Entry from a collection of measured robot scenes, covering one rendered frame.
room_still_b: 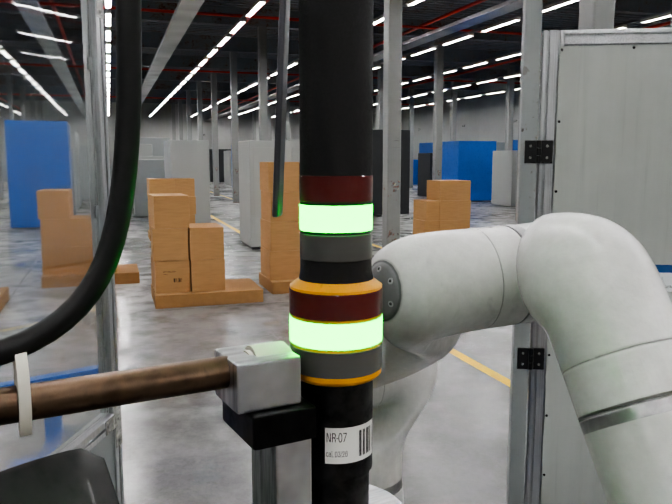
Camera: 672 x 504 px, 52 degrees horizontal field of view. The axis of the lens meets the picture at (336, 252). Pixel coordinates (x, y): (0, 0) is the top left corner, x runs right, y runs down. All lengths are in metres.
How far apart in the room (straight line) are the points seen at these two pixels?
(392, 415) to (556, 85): 1.36
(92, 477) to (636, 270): 0.38
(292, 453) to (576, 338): 0.26
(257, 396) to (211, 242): 7.59
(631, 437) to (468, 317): 0.20
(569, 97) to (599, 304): 1.67
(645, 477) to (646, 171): 1.75
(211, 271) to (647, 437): 7.53
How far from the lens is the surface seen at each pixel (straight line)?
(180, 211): 7.82
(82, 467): 0.44
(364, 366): 0.31
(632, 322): 0.51
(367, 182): 0.31
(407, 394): 1.02
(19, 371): 0.28
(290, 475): 0.32
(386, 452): 1.03
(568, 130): 2.15
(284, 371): 0.30
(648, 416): 0.50
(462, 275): 0.63
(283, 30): 0.32
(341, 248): 0.30
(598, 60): 2.18
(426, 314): 0.62
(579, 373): 0.52
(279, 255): 8.49
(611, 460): 0.52
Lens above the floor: 1.63
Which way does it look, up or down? 8 degrees down
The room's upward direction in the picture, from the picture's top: straight up
